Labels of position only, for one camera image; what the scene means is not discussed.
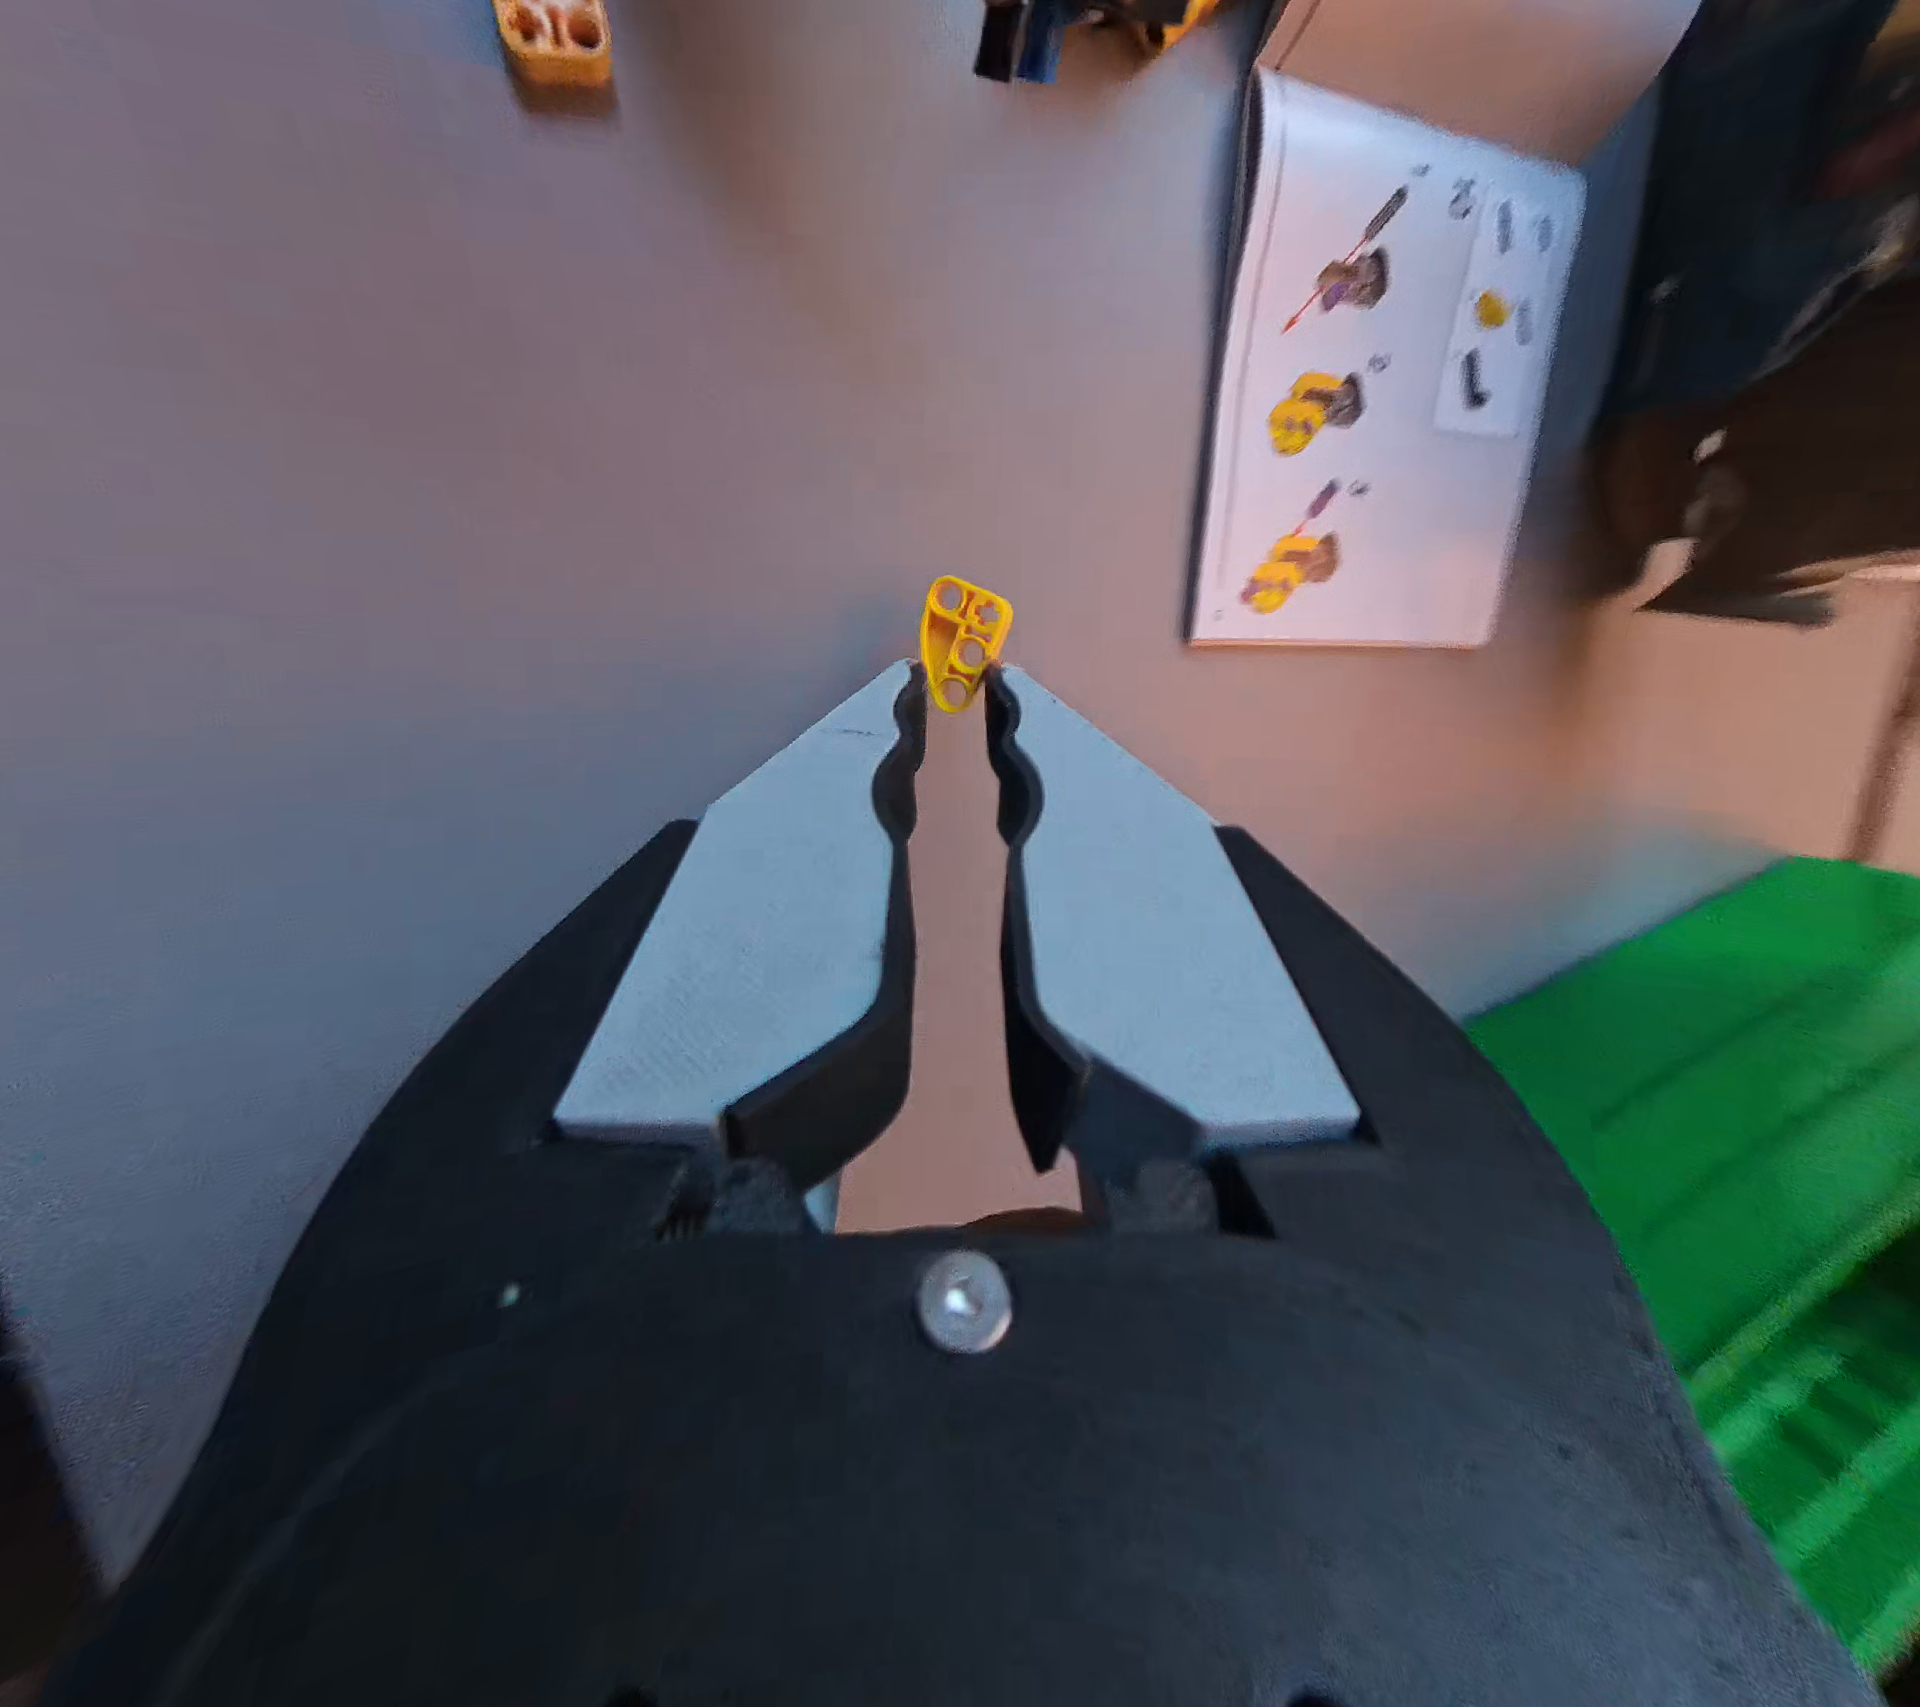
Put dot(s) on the green plastic bin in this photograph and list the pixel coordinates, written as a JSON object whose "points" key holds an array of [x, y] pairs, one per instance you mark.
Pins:
{"points": [[1727, 1137]]}

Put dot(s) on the dark toy set box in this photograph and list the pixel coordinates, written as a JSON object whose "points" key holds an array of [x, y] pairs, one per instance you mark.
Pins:
{"points": [[1799, 163]]}

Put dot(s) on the open instruction booklet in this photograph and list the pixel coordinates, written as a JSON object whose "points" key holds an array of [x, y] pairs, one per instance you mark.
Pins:
{"points": [[1409, 538]]}

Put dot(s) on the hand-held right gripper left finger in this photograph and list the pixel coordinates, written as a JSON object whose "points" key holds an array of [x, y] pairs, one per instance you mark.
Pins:
{"points": [[750, 957]]}

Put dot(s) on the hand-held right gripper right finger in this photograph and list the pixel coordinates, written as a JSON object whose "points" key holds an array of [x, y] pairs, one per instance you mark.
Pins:
{"points": [[1170, 972]]}

